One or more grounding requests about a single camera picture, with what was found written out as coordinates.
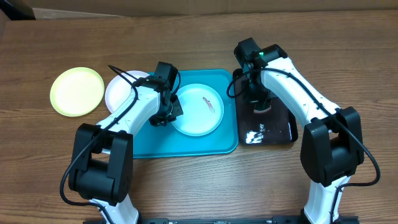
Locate green and red sponge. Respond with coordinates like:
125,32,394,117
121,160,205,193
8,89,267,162
253,101,271,114

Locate light blue plate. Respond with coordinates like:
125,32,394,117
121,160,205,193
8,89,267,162
172,83,224,137

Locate white plate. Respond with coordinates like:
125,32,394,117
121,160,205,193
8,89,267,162
105,70,149,113

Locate yellow-green plate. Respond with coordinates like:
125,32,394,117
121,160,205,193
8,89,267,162
50,67,104,117

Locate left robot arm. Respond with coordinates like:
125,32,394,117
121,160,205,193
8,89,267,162
60,75,182,223

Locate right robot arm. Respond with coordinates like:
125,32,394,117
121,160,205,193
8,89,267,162
234,39,364,223

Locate black rectangular tray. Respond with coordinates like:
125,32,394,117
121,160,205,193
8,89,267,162
229,68,298,145

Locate teal plastic tray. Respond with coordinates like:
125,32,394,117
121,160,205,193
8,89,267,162
134,69,238,159

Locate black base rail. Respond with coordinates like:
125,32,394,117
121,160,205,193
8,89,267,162
82,215,360,224

